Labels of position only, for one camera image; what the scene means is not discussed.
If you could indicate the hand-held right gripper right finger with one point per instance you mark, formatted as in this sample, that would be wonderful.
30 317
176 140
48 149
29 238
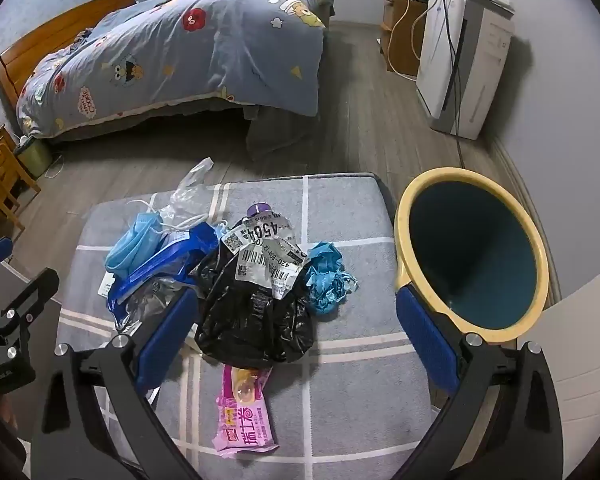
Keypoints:
425 340

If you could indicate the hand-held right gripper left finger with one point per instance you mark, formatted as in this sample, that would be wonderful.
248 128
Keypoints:
167 335

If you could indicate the blue wet wipes pack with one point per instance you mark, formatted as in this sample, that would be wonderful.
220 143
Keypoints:
180 252

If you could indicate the black plastic bag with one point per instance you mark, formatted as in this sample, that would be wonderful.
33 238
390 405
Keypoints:
250 320

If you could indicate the blue face mask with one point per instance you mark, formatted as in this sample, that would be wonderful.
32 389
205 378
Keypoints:
135 245

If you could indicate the yellow rimmed teal waste bin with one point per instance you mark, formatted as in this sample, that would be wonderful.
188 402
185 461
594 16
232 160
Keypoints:
480 250

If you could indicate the pink snack packet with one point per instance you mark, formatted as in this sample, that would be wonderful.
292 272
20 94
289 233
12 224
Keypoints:
245 420

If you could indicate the teal wrapper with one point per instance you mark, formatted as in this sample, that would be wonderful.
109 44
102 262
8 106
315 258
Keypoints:
327 275

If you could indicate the clear plastic bag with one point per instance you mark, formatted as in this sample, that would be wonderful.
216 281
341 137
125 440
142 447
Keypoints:
190 195

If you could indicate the purple bottle cap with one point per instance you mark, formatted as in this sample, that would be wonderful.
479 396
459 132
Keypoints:
257 209

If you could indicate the person's left hand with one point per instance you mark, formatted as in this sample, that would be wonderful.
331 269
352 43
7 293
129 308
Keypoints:
5 410

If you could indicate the wooden chair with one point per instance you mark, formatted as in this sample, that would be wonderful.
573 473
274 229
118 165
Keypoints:
2 175

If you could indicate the green container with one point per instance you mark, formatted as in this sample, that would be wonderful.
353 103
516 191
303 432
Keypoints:
34 157

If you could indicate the grey plaid cushion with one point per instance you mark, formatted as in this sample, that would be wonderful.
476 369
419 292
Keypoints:
340 240

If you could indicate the grey bed sheet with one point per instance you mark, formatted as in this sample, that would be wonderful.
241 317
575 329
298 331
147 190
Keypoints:
280 130

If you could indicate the white air purifier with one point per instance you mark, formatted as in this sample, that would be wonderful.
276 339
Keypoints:
475 60

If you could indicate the blue printed duvet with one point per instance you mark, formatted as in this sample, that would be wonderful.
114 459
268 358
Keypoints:
205 50

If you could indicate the wooden cabinet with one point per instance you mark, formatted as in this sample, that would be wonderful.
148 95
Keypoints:
405 35

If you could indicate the wooden bed frame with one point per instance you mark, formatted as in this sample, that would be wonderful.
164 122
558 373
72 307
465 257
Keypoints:
55 25

